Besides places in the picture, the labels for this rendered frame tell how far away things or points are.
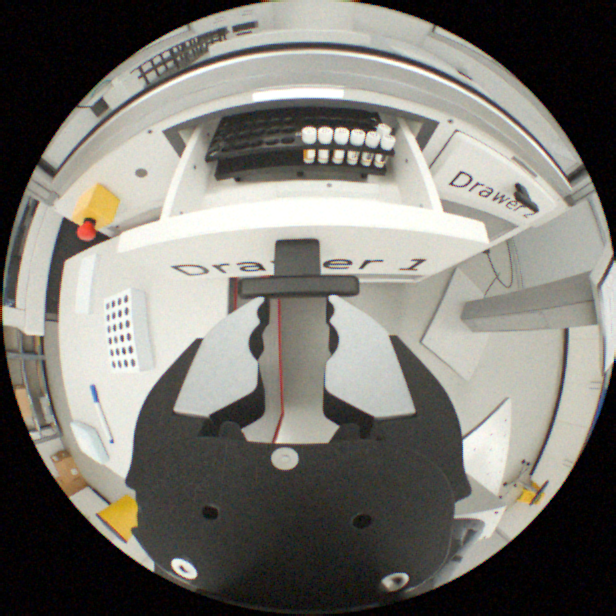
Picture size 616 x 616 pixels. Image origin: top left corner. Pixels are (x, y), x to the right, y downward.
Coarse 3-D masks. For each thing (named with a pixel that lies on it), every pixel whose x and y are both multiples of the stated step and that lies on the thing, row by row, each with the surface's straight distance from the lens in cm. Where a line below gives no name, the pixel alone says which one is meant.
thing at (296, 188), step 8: (280, 184) 24; (288, 184) 24; (296, 184) 24; (304, 184) 24; (312, 184) 24; (320, 184) 24; (328, 184) 24; (336, 184) 24; (344, 184) 24; (352, 184) 24; (360, 184) 25; (368, 184) 25; (376, 184) 25; (280, 192) 24; (288, 192) 24; (296, 192) 24; (304, 192) 24; (312, 192) 24; (320, 192) 24; (328, 192) 24; (336, 192) 24; (344, 192) 24; (352, 192) 24; (360, 192) 24; (368, 192) 24; (376, 192) 25
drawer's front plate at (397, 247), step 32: (160, 224) 16; (192, 224) 14; (224, 224) 13; (256, 224) 13; (288, 224) 12; (320, 224) 12; (352, 224) 13; (384, 224) 13; (416, 224) 14; (448, 224) 16; (480, 224) 18; (128, 256) 19; (160, 256) 18; (192, 256) 18; (224, 256) 17; (256, 256) 17; (320, 256) 17; (352, 256) 18; (384, 256) 18; (416, 256) 19; (448, 256) 20
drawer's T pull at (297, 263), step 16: (288, 240) 14; (304, 240) 14; (288, 256) 13; (304, 256) 13; (288, 272) 13; (304, 272) 13; (320, 272) 13; (240, 288) 13; (256, 288) 13; (272, 288) 13; (288, 288) 13; (304, 288) 13; (320, 288) 13; (336, 288) 13; (352, 288) 13
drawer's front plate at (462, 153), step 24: (456, 144) 28; (480, 144) 30; (432, 168) 32; (456, 168) 31; (480, 168) 32; (504, 168) 33; (456, 192) 35; (504, 192) 39; (528, 192) 41; (528, 216) 50
